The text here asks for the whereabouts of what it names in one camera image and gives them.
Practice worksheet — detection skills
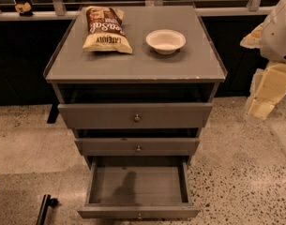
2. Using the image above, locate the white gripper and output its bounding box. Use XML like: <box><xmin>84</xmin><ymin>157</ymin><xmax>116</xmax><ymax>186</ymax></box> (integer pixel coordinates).
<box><xmin>240</xmin><ymin>24</ymin><xmax>286</xmax><ymax>119</ymax></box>

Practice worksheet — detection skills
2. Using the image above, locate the grey bottom drawer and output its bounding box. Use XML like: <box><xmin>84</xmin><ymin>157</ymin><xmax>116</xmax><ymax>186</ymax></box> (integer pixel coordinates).
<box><xmin>79</xmin><ymin>157</ymin><xmax>200</xmax><ymax>219</ymax></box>

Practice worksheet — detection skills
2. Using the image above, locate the grey drawer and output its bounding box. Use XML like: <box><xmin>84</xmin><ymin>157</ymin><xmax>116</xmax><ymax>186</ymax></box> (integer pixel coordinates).
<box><xmin>58</xmin><ymin>103</ymin><xmax>212</xmax><ymax>129</ymax></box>
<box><xmin>75</xmin><ymin>138</ymin><xmax>200</xmax><ymax>156</ymax></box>
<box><xmin>79</xmin><ymin>157</ymin><xmax>200</xmax><ymax>219</ymax></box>

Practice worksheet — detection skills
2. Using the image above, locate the grey drawer cabinet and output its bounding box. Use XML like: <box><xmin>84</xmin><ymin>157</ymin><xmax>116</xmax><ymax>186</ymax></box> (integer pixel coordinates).
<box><xmin>44</xmin><ymin>6</ymin><xmax>226</xmax><ymax>165</ymax></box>

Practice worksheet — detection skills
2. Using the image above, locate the grey middle drawer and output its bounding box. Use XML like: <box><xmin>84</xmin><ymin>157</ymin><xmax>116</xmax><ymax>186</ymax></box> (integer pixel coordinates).
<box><xmin>75</xmin><ymin>138</ymin><xmax>200</xmax><ymax>156</ymax></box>

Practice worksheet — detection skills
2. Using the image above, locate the grey top drawer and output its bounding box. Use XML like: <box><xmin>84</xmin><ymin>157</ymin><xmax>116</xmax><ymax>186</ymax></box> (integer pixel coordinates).
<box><xmin>58</xmin><ymin>103</ymin><xmax>212</xmax><ymax>129</ymax></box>

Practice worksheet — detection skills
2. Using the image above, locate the white paper bowl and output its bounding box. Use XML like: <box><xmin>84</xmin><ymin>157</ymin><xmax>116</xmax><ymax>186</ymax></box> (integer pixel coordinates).
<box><xmin>145</xmin><ymin>29</ymin><xmax>186</xmax><ymax>55</ymax></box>

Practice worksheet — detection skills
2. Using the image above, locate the brown chip bag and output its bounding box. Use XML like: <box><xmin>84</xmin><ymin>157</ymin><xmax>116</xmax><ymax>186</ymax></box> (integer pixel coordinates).
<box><xmin>83</xmin><ymin>6</ymin><xmax>132</xmax><ymax>54</ymax></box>

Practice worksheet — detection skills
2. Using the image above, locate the grey metal railing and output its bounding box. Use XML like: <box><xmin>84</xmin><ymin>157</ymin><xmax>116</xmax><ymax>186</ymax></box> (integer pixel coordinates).
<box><xmin>0</xmin><ymin>0</ymin><xmax>286</xmax><ymax>23</ymax></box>

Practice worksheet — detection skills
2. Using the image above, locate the small yellow black object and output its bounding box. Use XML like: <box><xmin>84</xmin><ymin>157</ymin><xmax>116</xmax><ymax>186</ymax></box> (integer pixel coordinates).
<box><xmin>15</xmin><ymin>2</ymin><xmax>33</xmax><ymax>16</ymax></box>

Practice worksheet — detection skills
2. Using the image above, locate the black bar on floor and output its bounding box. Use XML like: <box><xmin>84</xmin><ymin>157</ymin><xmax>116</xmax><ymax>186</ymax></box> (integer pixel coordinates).
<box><xmin>36</xmin><ymin>194</ymin><xmax>59</xmax><ymax>225</ymax></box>

